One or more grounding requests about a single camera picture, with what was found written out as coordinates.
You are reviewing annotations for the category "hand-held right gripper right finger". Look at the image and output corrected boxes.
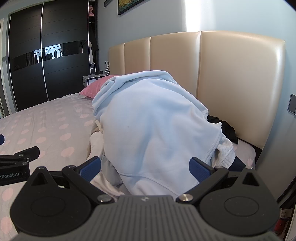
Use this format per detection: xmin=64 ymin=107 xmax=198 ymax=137
xmin=176 ymin=157 xmax=262 ymax=205

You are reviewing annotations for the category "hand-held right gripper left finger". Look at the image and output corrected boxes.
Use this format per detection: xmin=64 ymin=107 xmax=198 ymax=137
xmin=30 ymin=156 xmax=115 ymax=205

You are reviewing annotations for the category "white pink-dotted cloth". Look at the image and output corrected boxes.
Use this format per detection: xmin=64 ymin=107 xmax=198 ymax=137
xmin=92 ymin=70 xmax=234 ymax=196

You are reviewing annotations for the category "light grey garment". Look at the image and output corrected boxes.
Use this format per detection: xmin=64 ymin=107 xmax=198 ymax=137
xmin=100 ymin=156 xmax=124 ymax=186

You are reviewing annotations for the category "cream white garment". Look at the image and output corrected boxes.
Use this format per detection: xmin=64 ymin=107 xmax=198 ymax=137
xmin=87 ymin=119 xmax=130 ymax=202

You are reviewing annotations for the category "grey white garment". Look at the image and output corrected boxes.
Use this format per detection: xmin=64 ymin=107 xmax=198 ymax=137
xmin=214 ymin=137 xmax=236 ymax=168

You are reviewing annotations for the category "dark blue garment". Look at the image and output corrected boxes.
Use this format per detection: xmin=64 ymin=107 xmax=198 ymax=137
xmin=228 ymin=155 xmax=247 ymax=172

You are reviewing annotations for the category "pink polka dot bed sheet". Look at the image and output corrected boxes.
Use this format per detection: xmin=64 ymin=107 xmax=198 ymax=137
xmin=0 ymin=93 xmax=256 ymax=234

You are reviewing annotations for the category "black garment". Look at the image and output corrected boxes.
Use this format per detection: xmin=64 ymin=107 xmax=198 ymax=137
xmin=207 ymin=115 xmax=238 ymax=144

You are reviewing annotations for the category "pink pillow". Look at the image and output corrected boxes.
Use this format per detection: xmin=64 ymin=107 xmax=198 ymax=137
xmin=80 ymin=75 xmax=121 ymax=99

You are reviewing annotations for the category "white nightstand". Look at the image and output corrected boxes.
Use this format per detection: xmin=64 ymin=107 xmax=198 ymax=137
xmin=83 ymin=74 xmax=109 ymax=87

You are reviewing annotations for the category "beige padded headboard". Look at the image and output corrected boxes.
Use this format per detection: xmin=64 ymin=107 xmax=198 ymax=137
xmin=109 ymin=30 xmax=286 ymax=150

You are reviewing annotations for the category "black sliding wardrobe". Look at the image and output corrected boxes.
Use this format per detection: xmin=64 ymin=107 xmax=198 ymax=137
xmin=8 ymin=0 xmax=99 ymax=112

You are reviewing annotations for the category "open closet shelving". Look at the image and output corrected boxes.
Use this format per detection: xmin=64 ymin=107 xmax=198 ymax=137
xmin=88 ymin=0 xmax=100 ymax=75

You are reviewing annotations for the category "framed painting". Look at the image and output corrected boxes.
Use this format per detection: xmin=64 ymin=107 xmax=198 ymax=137
xmin=117 ymin=0 xmax=148 ymax=15

